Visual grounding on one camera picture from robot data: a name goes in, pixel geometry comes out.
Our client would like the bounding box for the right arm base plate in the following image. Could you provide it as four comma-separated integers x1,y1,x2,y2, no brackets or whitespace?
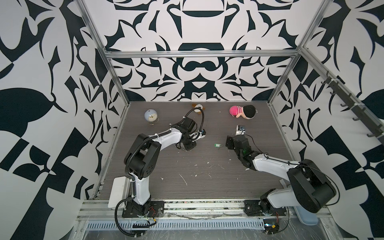
244,200,287,217

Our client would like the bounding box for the brown white plush toy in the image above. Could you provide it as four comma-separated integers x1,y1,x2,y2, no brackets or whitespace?
192,104,205,115

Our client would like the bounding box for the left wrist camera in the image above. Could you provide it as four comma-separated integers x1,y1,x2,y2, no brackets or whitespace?
195,129,207,141

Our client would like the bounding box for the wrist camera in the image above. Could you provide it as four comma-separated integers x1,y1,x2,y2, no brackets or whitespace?
235,125,246,136
195,129,207,141

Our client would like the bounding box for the black corrugated cable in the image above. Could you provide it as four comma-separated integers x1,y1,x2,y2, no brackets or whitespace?
113,196,157,238

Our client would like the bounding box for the black wall hook rail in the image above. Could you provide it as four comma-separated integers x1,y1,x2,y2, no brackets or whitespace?
321,71,384,145

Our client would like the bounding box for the pink plush doll black hair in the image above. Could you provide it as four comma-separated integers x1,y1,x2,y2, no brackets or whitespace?
229,105,258,120

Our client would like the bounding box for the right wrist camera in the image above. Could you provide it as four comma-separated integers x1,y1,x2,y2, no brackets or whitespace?
235,125,246,136

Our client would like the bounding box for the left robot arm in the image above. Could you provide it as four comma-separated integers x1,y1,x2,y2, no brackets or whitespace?
124,117,207,207

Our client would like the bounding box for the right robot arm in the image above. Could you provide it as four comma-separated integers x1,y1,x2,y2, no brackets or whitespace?
226,135,339,215

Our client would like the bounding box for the blue grey pad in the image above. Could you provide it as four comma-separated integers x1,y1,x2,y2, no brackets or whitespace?
294,206,319,226

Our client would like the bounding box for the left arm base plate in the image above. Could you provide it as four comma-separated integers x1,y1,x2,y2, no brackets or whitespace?
122,200,165,218

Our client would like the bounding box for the blue round alarm clock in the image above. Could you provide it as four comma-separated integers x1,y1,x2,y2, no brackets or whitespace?
144,109,159,125

